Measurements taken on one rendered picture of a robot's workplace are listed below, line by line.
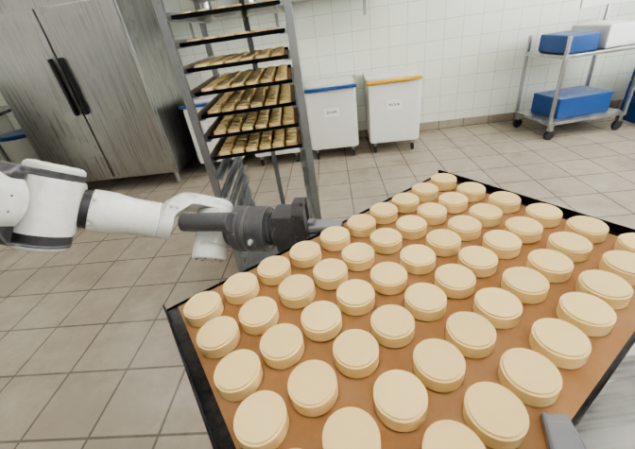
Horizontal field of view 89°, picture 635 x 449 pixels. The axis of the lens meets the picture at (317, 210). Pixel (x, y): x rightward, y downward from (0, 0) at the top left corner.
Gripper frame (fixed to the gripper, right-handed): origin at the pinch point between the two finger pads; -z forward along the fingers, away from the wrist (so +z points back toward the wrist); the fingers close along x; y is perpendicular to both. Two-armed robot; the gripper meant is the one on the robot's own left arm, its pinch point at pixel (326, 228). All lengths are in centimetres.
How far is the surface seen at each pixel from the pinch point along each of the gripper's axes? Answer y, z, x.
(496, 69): 380, -134, -42
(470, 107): 376, -109, -81
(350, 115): 287, 27, -56
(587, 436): -23.2, -35.0, -15.7
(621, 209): 169, -163, -102
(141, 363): 29, 109, -100
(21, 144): 238, 400, -44
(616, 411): -19.7, -39.9, -15.7
